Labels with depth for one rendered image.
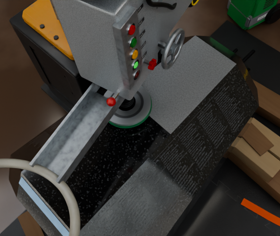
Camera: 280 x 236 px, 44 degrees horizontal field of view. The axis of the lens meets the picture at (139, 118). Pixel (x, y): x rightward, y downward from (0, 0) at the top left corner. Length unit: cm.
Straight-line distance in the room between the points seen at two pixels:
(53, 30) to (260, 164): 141
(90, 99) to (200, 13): 194
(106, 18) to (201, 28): 211
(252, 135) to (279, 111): 36
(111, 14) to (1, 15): 256
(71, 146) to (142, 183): 37
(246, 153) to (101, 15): 150
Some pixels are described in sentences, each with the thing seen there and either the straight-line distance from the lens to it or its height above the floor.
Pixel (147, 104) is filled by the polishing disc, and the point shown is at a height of 93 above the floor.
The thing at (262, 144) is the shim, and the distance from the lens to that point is 222.
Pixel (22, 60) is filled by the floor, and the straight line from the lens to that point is 299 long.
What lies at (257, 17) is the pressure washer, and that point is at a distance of 293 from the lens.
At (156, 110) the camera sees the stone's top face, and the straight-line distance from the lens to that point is 153.
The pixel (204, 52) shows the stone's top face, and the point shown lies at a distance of 171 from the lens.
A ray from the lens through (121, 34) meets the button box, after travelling 89.
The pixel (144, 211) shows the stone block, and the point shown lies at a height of 76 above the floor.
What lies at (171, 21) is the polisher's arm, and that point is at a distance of 128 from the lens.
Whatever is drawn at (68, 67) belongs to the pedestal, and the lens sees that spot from 188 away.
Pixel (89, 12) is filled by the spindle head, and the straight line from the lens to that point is 93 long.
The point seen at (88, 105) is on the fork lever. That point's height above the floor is 112.
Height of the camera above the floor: 221
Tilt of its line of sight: 62 degrees down
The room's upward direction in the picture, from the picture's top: 8 degrees counter-clockwise
